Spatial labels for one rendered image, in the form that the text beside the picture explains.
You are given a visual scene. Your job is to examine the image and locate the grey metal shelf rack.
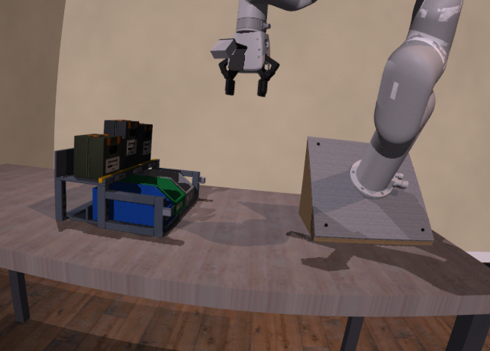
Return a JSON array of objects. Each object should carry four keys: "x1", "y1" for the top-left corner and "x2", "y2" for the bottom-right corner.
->
[{"x1": 54, "y1": 148, "x2": 206, "y2": 238}]

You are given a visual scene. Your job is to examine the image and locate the green bin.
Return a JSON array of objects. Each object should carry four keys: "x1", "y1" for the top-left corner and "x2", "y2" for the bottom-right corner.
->
[{"x1": 118, "y1": 175, "x2": 185, "y2": 217}]

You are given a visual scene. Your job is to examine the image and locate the orange flat bar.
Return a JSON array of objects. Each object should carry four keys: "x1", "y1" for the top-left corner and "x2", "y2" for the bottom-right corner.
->
[{"x1": 98, "y1": 159, "x2": 156, "y2": 183}]

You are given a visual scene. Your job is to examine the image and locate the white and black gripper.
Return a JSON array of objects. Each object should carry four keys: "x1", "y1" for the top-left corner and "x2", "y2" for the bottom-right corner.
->
[{"x1": 218, "y1": 28, "x2": 279, "y2": 97}]

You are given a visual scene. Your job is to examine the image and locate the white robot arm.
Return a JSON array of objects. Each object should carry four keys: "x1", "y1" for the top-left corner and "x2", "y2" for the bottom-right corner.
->
[{"x1": 236, "y1": 0, "x2": 463, "y2": 198}]

